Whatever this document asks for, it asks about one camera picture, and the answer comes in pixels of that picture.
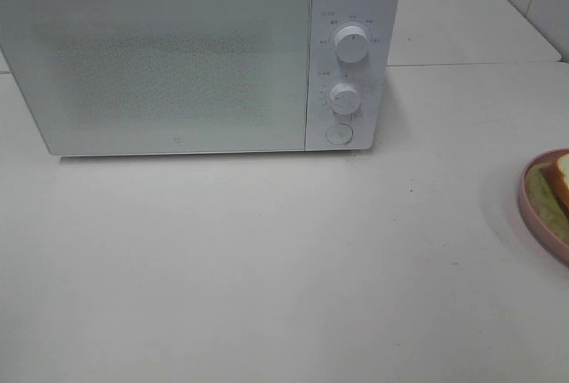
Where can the upper white power knob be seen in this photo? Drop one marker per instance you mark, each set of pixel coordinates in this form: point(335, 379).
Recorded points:
point(351, 42)

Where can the white microwave door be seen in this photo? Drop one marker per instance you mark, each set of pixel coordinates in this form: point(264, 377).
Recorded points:
point(146, 77)

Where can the white timer knob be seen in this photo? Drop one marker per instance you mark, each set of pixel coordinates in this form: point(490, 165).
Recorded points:
point(344, 99)

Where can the toast sandwich with lettuce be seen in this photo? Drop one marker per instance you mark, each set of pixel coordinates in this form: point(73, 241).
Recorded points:
point(546, 187)

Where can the white microwave oven body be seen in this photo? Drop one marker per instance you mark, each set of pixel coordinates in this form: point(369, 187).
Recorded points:
point(351, 1)

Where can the pink round plate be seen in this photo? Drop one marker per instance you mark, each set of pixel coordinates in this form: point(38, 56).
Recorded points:
point(543, 235)

